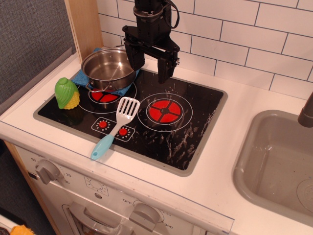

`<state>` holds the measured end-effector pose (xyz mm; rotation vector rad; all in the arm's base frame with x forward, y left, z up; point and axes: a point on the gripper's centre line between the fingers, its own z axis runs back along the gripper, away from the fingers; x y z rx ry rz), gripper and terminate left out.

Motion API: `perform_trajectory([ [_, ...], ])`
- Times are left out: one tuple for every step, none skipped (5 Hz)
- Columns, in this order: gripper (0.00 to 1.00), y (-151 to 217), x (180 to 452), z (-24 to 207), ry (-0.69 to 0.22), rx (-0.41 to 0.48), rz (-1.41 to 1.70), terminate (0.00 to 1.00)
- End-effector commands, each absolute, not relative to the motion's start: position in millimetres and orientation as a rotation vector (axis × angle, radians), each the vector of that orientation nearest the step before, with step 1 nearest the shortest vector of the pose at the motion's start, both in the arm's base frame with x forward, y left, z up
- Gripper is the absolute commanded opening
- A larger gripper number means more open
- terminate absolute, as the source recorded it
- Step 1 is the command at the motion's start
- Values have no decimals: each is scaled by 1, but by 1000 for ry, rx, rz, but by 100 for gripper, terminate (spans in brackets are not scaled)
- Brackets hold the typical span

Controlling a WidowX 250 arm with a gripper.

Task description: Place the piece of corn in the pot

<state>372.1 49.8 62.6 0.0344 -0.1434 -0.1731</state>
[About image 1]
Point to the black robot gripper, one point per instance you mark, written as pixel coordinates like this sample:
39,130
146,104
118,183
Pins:
151,36

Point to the green and yellow toy corn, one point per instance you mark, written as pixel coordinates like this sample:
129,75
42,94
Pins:
67,94

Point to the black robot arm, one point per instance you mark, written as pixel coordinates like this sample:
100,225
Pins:
156,7

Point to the silver metal pot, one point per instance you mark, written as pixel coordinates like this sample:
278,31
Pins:
108,69

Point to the wooden side panel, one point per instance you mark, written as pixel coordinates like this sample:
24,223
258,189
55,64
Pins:
85,26

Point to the grey left oven knob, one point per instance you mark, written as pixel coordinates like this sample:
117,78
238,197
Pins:
47,171

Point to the grey oven knob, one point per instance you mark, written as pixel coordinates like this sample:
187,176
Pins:
47,171
145,216

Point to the grey right oven knob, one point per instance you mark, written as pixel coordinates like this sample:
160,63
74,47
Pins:
145,216

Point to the white toy oven front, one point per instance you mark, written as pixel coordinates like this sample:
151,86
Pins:
79,204

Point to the grey plastic sink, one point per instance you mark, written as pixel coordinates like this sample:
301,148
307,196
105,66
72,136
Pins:
274,169

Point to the grey faucet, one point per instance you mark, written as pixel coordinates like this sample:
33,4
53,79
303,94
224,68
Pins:
306,115

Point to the orange cloth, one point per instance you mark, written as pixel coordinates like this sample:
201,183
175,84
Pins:
21,230

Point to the white spatula with blue handle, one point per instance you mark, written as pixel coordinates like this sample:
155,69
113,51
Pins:
125,113

